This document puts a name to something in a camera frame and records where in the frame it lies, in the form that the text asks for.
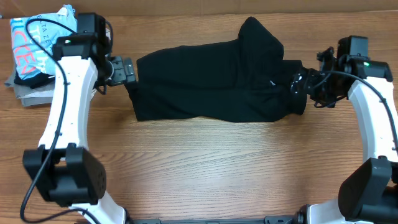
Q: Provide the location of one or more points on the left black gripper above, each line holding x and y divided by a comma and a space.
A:
123, 75

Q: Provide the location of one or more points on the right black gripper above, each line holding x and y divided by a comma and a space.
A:
308, 74

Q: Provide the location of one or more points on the black shirt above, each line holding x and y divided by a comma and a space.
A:
242, 80

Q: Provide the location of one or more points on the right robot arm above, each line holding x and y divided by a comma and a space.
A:
348, 73

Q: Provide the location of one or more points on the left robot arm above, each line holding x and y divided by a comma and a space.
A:
62, 169

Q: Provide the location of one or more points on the beige folded garment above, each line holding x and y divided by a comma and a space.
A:
108, 34

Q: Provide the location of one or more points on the black folded garment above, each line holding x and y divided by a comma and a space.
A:
39, 80

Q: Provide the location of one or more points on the grey folded garment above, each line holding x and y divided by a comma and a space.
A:
31, 97

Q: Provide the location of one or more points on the light blue printed shirt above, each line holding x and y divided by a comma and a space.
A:
33, 38

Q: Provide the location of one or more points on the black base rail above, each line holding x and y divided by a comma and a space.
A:
265, 220

